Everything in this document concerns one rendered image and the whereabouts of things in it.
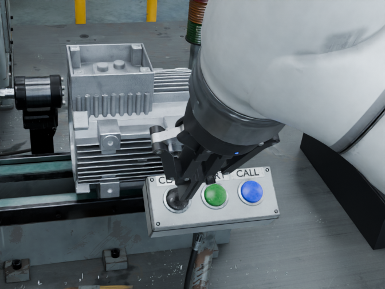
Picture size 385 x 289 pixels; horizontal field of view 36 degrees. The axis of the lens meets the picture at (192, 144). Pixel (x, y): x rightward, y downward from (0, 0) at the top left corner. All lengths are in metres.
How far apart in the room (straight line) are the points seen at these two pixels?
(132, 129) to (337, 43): 0.58
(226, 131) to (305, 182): 0.82
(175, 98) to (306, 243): 0.39
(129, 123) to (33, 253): 0.28
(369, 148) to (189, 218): 0.42
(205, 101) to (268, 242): 0.69
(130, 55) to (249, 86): 0.59
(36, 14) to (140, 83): 3.16
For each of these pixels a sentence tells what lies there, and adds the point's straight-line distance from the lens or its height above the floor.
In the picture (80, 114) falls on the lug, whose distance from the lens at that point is 0.87.
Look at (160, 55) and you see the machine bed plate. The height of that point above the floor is 0.80.
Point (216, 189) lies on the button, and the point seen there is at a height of 1.07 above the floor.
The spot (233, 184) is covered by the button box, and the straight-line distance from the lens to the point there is 0.78.
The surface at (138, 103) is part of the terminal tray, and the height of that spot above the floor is 1.10.
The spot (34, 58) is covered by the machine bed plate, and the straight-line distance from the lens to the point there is 1.66.
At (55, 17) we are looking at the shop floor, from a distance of 3.96.
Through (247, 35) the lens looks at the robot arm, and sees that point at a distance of 0.35.
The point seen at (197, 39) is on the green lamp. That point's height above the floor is 1.04.
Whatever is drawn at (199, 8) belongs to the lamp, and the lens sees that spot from 1.20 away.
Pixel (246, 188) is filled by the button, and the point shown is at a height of 1.07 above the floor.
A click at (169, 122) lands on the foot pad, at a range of 0.88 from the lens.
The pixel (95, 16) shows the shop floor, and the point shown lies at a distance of 3.98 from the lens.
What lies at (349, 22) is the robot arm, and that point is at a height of 1.43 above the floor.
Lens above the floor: 1.55
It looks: 35 degrees down
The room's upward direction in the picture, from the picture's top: 6 degrees clockwise
